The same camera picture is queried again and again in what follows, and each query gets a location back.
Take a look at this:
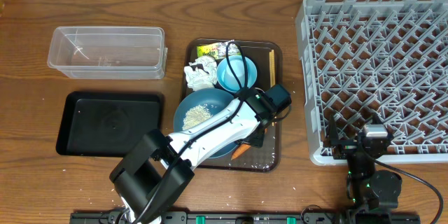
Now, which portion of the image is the dark blue plate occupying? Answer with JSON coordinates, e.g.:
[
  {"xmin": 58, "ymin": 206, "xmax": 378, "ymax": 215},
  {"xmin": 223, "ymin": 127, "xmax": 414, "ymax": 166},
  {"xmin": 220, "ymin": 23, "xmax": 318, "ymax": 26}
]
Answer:
[{"xmin": 169, "ymin": 88, "xmax": 258, "ymax": 166}]

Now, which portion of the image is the pile of white rice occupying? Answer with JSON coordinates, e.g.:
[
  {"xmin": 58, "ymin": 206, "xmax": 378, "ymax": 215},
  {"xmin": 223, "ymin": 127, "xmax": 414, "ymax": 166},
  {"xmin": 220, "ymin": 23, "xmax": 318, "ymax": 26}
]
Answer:
[{"xmin": 182, "ymin": 105, "xmax": 212, "ymax": 130}]

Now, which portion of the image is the light blue cup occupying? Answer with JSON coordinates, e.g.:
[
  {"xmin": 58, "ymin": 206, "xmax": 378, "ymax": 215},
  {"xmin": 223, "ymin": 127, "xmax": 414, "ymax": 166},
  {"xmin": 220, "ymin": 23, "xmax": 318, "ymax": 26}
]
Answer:
[{"xmin": 224, "ymin": 60, "xmax": 245, "ymax": 90}]

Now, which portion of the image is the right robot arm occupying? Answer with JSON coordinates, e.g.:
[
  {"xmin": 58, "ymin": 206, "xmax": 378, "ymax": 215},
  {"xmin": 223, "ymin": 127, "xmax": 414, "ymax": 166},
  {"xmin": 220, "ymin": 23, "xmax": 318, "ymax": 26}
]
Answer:
[{"xmin": 326, "ymin": 115, "xmax": 403, "ymax": 223}]

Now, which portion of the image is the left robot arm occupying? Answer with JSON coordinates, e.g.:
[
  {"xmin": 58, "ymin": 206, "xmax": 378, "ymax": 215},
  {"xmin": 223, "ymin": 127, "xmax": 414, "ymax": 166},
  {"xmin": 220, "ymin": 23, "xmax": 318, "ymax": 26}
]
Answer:
[{"xmin": 109, "ymin": 85, "xmax": 291, "ymax": 223}]

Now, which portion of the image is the grey dishwasher rack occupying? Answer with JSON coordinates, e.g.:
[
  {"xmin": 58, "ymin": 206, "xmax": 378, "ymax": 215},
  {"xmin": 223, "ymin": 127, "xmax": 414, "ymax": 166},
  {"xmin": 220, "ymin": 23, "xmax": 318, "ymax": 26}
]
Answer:
[{"xmin": 295, "ymin": 0, "xmax": 447, "ymax": 166}]

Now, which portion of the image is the black waste tray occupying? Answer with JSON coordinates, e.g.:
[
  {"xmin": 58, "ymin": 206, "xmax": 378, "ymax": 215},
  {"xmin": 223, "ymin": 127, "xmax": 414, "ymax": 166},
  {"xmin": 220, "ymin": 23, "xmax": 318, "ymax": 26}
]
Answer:
[{"xmin": 55, "ymin": 91, "xmax": 164, "ymax": 158}]

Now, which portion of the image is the brown serving tray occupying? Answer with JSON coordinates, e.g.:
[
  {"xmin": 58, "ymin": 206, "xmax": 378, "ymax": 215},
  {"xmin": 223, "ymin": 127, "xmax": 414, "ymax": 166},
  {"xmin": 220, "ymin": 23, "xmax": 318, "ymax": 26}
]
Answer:
[{"xmin": 181, "ymin": 41, "xmax": 283, "ymax": 172}]

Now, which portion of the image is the right wooden chopstick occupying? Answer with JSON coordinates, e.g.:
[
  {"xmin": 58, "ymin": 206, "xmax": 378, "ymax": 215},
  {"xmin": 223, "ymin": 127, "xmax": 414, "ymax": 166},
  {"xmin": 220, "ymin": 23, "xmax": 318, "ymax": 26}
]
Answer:
[{"xmin": 271, "ymin": 49, "xmax": 278, "ymax": 88}]

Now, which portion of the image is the wooden chopstick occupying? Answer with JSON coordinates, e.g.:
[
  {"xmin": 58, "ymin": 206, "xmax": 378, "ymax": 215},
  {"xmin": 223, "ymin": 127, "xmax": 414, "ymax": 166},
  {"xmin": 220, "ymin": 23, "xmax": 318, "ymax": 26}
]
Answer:
[
  {"xmin": 268, "ymin": 50, "xmax": 275, "ymax": 127},
  {"xmin": 271, "ymin": 49, "xmax": 278, "ymax": 88}
]

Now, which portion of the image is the orange carrot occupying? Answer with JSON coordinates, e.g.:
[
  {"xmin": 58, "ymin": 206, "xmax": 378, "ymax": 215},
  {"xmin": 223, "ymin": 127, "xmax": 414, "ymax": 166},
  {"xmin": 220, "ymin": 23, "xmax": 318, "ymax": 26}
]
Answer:
[{"xmin": 231, "ymin": 143, "xmax": 251, "ymax": 160}]

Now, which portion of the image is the left wooden chopstick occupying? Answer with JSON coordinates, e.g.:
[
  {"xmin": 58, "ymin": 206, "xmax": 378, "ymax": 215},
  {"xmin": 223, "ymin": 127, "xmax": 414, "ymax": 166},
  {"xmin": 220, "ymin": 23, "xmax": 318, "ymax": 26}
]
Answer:
[{"xmin": 268, "ymin": 50, "xmax": 275, "ymax": 127}]

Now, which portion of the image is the crumpled white tissue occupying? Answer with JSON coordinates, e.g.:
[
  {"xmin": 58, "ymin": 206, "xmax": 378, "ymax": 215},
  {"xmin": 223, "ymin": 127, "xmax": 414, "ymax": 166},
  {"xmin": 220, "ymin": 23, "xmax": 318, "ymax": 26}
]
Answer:
[{"xmin": 183, "ymin": 56, "xmax": 218, "ymax": 92}]

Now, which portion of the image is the green snack wrapper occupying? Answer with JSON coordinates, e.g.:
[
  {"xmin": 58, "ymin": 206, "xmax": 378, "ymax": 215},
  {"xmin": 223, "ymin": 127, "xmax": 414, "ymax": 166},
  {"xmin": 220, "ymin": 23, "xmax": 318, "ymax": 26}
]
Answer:
[{"xmin": 197, "ymin": 40, "xmax": 241, "ymax": 60}]

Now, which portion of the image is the clear plastic bin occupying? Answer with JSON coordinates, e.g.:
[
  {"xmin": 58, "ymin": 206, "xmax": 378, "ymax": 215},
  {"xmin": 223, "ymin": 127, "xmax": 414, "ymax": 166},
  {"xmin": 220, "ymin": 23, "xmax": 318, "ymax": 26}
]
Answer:
[{"xmin": 48, "ymin": 26, "xmax": 167, "ymax": 80}]

